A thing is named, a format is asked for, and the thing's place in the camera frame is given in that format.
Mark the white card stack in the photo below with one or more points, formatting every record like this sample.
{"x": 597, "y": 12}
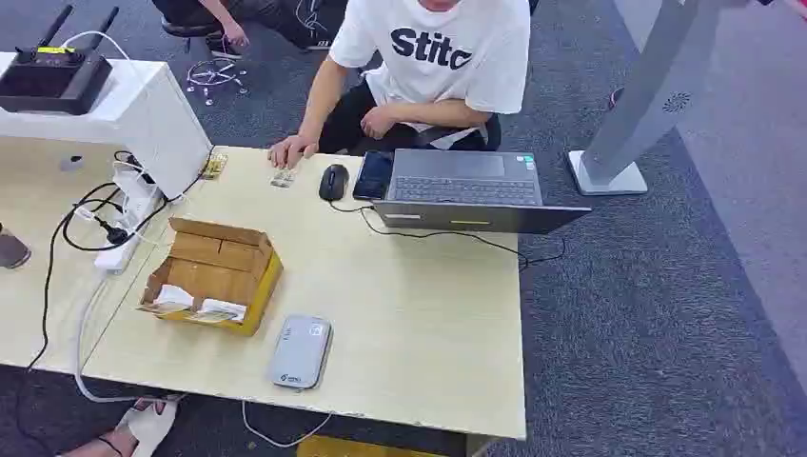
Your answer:
{"x": 222, "y": 309}
{"x": 172, "y": 296}

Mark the person's foot in sandal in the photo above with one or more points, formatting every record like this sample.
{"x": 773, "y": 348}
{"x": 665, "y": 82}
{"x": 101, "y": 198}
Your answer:
{"x": 142, "y": 426}

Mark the grey card reader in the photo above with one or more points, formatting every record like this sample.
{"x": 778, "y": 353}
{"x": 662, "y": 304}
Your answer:
{"x": 301, "y": 351}

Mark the grey-brown rounded object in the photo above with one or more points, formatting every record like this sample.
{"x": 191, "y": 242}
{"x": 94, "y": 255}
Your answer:
{"x": 11, "y": 249}

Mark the person in dark trousers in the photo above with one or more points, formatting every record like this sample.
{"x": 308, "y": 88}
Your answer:
{"x": 265, "y": 14}

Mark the yellow box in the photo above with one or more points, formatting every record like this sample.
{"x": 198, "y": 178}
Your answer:
{"x": 353, "y": 448}

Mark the white power strip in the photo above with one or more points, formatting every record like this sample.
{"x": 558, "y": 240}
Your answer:
{"x": 129, "y": 211}

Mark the person's left hand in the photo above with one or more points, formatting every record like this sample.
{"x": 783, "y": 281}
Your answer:
{"x": 377, "y": 122}

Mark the brown cardboard card box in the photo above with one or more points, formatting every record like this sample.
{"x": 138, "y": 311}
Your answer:
{"x": 217, "y": 262}

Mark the person in white shirt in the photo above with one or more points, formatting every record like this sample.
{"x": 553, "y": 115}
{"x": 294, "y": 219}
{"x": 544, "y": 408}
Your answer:
{"x": 441, "y": 82}

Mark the white floor stand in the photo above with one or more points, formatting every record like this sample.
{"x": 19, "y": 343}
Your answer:
{"x": 643, "y": 94}

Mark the black router with antennas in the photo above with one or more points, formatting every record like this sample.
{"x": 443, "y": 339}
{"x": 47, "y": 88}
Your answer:
{"x": 53, "y": 79}

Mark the stack of printed cards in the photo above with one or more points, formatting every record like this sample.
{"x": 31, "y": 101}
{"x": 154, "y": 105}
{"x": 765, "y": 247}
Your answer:
{"x": 214, "y": 166}

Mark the black smartphone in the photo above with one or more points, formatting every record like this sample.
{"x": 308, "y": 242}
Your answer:
{"x": 374, "y": 174}

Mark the person's right hand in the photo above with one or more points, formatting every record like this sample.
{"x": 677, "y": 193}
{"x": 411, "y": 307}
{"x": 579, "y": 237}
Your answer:
{"x": 289, "y": 151}

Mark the grey laptop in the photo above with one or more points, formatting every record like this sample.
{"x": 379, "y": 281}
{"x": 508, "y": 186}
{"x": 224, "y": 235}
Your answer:
{"x": 463, "y": 183}

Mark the single printed card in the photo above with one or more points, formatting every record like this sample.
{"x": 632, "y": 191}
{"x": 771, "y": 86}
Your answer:
{"x": 283, "y": 178}

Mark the chrome swivel chair base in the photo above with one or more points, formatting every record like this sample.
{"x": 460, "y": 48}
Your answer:
{"x": 214, "y": 74}

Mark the person's hand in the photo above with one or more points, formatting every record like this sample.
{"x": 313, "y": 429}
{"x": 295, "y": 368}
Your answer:
{"x": 377, "y": 122}
{"x": 289, "y": 151}

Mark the black power plug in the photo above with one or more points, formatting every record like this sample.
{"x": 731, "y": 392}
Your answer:
{"x": 115, "y": 235}

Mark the black computer mouse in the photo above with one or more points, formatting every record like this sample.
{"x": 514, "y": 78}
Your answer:
{"x": 333, "y": 182}

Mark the white cabinet block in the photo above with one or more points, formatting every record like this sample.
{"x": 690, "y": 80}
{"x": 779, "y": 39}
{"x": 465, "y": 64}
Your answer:
{"x": 148, "y": 120}

